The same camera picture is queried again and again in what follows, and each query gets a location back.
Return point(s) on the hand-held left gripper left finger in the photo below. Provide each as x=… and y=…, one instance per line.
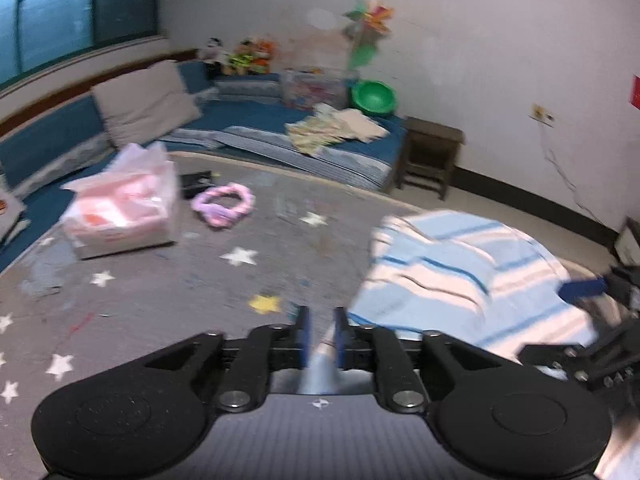
x=303, y=332

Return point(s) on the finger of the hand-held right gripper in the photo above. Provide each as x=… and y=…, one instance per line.
x=582, y=288
x=610, y=355

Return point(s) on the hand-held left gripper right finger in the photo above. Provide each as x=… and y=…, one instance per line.
x=341, y=334

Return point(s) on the blue white striped blanket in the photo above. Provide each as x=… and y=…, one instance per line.
x=450, y=270

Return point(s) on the grey star tablecloth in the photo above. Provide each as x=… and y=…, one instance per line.
x=165, y=305

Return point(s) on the pink fluffy headband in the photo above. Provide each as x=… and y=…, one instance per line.
x=222, y=207

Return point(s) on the black remote control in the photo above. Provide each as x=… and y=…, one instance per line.
x=195, y=185

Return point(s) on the dark wooden stool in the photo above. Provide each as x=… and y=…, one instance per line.
x=430, y=152

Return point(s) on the yellowish patterned cloth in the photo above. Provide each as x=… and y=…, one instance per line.
x=315, y=130

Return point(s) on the cream cloth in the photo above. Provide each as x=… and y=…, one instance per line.
x=362, y=126

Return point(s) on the pink tissue pack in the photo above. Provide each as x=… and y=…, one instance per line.
x=122, y=210

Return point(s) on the green plastic basin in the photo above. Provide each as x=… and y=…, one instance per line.
x=374, y=99

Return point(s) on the clear plastic storage box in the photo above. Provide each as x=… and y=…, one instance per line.
x=317, y=91

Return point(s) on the orange fox plush toy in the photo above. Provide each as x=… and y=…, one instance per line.
x=264, y=57

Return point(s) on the grey pillow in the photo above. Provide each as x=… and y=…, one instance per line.
x=147, y=102

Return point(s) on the bear plush toy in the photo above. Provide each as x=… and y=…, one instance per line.
x=241, y=59

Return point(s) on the panda plush toy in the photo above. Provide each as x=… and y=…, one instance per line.
x=212, y=51

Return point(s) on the colourful pinwheel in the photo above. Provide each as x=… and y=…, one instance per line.
x=367, y=25

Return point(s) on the blue cushioned bench sofa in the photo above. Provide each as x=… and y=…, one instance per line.
x=50, y=145

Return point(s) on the butterfly print pillow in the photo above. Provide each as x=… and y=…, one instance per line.
x=9, y=210

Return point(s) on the green framed window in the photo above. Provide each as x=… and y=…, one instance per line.
x=65, y=10

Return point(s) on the wall socket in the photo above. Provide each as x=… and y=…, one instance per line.
x=542, y=115

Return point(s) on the red wall paper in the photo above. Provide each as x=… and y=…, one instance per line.
x=636, y=91

